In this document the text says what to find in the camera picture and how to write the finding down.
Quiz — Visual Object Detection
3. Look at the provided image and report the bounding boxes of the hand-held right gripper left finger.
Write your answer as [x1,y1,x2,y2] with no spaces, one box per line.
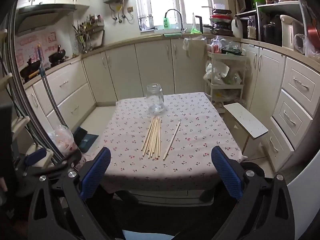
[27,147,112,240]

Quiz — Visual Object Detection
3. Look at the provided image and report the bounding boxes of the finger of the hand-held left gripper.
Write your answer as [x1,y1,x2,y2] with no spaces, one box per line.
[15,147,54,178]

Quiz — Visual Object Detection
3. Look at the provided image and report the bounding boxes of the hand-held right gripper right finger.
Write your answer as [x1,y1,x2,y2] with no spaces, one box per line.
[211,146,295,240]

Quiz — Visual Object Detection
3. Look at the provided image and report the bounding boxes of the light single chopstick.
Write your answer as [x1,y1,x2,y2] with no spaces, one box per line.
[163,121,181,161]

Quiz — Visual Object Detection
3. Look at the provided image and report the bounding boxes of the bundle of wooden chopsticks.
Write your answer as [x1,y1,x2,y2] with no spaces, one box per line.
[141,116,162,160]

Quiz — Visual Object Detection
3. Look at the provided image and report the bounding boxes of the clear glass jar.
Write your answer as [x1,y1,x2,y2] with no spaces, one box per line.
[146,83,165,115]

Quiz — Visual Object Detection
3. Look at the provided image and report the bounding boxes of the cream shelf rack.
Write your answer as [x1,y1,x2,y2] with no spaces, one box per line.
[0,29,32,155]

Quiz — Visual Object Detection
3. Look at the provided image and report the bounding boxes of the floral trash bin with bag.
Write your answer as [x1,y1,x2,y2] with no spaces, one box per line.
[47,125,83,160]

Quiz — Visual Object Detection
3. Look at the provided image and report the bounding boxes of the dark teal dustpan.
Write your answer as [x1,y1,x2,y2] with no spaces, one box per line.
[72,127,99,153]

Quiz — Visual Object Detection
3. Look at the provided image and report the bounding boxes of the cherry print tablecloth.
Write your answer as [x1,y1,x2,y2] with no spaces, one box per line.
[99,92,248,193]

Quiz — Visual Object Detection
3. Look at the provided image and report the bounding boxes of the white stool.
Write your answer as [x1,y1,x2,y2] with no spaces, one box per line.
[223,102,269,155]

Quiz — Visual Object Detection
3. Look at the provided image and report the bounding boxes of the cream drawer unit under stove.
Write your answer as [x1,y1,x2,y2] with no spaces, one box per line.
[32,61,97,130]

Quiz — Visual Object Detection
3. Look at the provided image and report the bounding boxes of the white trolley cart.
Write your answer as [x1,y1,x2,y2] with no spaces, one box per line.
[206,51,248,113]

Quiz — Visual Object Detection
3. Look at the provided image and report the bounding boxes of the person's light blue garment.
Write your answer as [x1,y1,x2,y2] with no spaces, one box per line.
[122,230,175,240]

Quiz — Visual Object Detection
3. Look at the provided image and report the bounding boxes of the cream two door base cabinet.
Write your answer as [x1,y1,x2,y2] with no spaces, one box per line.
[241,42,287,130]

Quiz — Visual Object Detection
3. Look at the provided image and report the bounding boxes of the cream panelled drawer stack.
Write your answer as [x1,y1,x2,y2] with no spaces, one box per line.
[260,57,320,173]

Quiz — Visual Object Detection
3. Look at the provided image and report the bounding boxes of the white plastic bag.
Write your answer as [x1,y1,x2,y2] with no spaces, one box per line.
[204,61,230,85]

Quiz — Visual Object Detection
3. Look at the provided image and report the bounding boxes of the cream sink base cabinets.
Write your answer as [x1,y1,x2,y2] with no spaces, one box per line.
[82,39,208,103]

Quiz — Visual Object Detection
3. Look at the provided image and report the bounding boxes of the bag of red food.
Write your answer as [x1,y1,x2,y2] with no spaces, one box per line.
[210,39,225,54]

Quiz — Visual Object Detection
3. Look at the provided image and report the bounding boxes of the range hood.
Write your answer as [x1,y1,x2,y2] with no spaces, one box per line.
[15,4,77,34]

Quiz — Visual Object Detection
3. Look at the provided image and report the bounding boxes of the clear hanging plastic bag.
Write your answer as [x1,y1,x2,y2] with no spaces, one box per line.
[182,36,208,53]

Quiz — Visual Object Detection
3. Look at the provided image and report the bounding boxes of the white plastic jug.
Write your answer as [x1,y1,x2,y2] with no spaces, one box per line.
[231,19,242,38]

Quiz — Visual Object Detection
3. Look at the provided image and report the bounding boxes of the black electric kettle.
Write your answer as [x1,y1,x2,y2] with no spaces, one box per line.
[261,15,283,47]

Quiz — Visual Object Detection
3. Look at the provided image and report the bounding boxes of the crumpled clear plastic bag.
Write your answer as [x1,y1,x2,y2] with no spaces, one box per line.
[294,34,313,54]

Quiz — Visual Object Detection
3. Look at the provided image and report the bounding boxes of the stack of pots and dishes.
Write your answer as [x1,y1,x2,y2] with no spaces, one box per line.
[202,6,234,37]

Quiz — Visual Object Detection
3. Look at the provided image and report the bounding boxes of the cream thermo pot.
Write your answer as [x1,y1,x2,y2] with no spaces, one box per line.
[279,14,304,50]

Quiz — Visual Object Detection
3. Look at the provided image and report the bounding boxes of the steel sink faucet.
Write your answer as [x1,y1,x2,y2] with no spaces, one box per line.
[164,9,187,33]

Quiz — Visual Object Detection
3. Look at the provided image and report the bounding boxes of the red pan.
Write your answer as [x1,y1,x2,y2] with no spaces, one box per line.
[307,22,320,45]

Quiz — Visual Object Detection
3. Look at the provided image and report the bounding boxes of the white countertop shelf rack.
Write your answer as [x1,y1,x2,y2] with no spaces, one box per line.
[235,1,313,53]

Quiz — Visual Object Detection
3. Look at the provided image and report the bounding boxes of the kitchen window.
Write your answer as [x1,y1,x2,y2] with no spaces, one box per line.
[135,0,215,32]

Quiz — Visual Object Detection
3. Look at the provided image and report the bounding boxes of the blue metal mop handle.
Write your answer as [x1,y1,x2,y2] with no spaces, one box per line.
[37,44,67,128]

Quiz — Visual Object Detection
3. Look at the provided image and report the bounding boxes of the black wok orange handle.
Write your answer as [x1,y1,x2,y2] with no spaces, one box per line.
[19,59,42,79]

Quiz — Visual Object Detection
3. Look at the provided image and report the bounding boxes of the pink wall poster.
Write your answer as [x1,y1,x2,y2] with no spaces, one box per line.
[15,31,57,65]

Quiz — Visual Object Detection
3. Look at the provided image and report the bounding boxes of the wall utensil rack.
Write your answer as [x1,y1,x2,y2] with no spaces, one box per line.
[72,14,105,53]

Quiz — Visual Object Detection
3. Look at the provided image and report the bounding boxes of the water heater hoses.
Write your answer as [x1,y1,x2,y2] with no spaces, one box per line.
[110,0,134,24]

